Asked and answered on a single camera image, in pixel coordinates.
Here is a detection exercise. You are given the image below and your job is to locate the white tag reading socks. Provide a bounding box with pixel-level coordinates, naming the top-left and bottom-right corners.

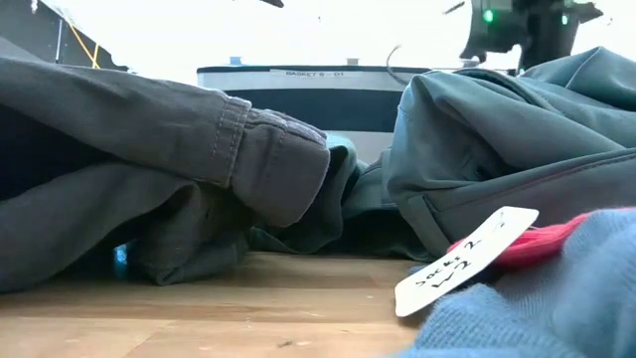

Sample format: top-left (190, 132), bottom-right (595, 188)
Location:
top-left (395, 205), bottom-right (541, 318)

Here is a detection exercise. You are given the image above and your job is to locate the dark grey jacket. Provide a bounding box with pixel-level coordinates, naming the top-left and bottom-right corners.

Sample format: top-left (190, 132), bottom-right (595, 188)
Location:
top-left (0, 37), bottom-right (332, 294)

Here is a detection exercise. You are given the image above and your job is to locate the grey-green hoodie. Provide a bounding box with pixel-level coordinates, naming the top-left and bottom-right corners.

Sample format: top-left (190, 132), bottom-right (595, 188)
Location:
top-left (247, 47), bottom-right (636, 263)

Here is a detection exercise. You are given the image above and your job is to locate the bright blue garment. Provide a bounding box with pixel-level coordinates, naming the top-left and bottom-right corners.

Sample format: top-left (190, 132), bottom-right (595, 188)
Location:
top-left (112, 243), bottom-right (130, 279)

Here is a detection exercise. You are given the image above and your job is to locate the red sock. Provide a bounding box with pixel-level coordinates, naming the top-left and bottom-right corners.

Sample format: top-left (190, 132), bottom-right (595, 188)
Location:
top-left (446, 207), bottom-right (636, 272)

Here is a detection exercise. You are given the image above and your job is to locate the navy white striped fabric basket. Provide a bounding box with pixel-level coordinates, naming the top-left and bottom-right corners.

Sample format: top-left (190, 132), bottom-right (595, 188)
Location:
top-left (196, 64), bottom-right (432, 165)

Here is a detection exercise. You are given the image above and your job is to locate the blue grey sock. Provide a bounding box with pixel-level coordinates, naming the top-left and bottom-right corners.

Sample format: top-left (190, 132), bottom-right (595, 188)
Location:
top-left (392, 207), bottom-right (636, 358)

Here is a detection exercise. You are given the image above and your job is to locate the yellow cable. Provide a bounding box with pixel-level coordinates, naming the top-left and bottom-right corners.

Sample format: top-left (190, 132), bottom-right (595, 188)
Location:
top-left (67, 22), bottom-right (101, 70)

